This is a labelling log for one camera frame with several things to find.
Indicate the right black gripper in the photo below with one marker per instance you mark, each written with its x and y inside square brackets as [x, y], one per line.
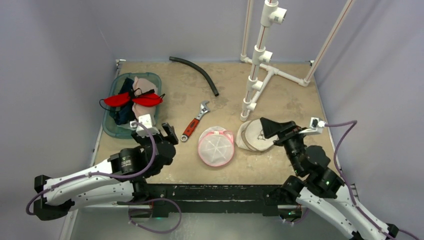
[286, 133]

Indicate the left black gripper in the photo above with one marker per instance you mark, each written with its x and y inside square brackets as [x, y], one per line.
[169, 130]

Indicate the red garment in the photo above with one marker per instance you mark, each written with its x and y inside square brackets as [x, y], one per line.
[146, 99]

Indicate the light pink bra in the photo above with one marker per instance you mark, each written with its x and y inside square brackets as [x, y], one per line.
[143, 85]

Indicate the teal plastic bin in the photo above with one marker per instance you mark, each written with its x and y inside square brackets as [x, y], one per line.
[108, 124]

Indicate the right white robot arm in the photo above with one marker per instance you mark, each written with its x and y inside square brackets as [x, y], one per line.
[319, 188]

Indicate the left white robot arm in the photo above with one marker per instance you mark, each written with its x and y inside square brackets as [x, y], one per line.
[119, 178]

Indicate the white PVC pipe rack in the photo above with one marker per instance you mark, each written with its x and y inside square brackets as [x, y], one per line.
[261, 72]

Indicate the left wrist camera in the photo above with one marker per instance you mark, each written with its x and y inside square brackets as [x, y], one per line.
[142, 126]

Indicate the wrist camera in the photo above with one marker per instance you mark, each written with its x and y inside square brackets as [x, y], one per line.
[142, 126]
[316, 127]

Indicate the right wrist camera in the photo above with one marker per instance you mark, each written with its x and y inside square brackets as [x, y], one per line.
[316, 127]

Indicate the red handled adjustable wrench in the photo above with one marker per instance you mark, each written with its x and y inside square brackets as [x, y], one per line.
[194, 123]

